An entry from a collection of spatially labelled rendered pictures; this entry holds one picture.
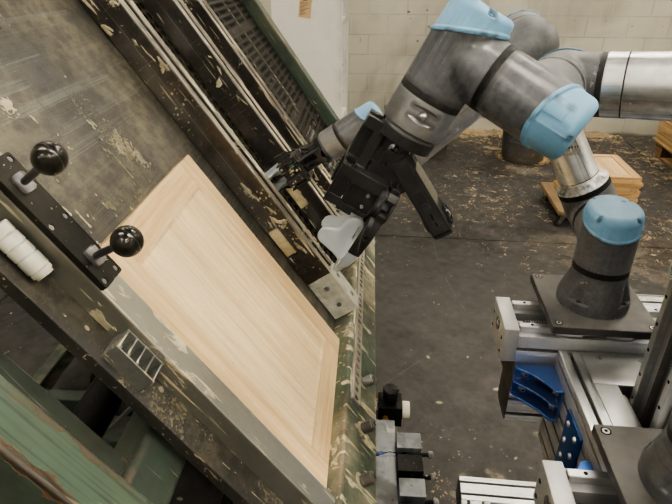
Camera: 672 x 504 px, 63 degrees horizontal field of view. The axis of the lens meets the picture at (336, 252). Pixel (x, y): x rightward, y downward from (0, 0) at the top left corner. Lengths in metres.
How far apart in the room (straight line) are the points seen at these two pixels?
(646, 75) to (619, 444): 0.58
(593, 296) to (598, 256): 0.09
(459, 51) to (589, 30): 5.93
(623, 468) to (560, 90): 0.61
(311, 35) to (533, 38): 3.84
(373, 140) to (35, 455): 0.47
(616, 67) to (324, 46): 4.25
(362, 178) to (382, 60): 5.64
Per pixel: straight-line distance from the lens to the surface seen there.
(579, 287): 1.30
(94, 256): 0.76
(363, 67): 6.29
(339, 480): 1.05
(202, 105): 1.27
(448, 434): 2.41
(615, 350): 1.38
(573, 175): 1.33
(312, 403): 1.13
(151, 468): 0.83
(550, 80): 0.61
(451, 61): 0.61
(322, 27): 4.86
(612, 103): 0.72
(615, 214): 1.25
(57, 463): 0.63
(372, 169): 0.67
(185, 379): 0.82
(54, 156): 0.66
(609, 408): 1.23
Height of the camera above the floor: 1.72
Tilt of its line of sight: 28 degrees down
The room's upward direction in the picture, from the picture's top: straight up
